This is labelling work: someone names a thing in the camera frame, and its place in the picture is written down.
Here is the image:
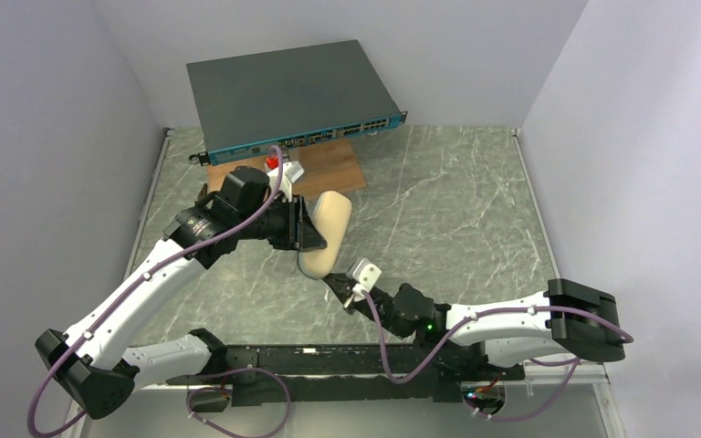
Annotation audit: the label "beige umbrella case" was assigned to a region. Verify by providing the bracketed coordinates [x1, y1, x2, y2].
[298, 191, 352, 280]

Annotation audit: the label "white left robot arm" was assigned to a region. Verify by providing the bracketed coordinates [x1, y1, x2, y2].
[36, 166, 352, 419]

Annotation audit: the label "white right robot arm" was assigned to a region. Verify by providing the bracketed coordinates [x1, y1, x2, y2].
[323, 274, 633, 368]

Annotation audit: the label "wooden base board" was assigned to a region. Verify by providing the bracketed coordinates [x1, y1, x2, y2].
[201, 140, 367, 201]

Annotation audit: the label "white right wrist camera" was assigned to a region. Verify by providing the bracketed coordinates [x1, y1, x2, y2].
[348, 257, 382, 302]

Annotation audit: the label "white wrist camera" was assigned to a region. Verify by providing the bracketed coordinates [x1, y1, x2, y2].
[267, 161, 305, 201]
[348, 257, 382, 302]

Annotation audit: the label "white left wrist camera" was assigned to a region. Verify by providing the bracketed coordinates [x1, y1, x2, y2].
[267, 161, 305, 201]

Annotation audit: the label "yellow handled pliers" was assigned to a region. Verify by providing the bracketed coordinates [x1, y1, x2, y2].
[194, 183, 209, 206]

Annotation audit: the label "grey network switch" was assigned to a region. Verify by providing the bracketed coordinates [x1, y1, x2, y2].
[186, 39, 407, 166]

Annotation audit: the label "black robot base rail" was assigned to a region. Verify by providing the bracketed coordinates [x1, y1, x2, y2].
[167, 344, 525, 407]

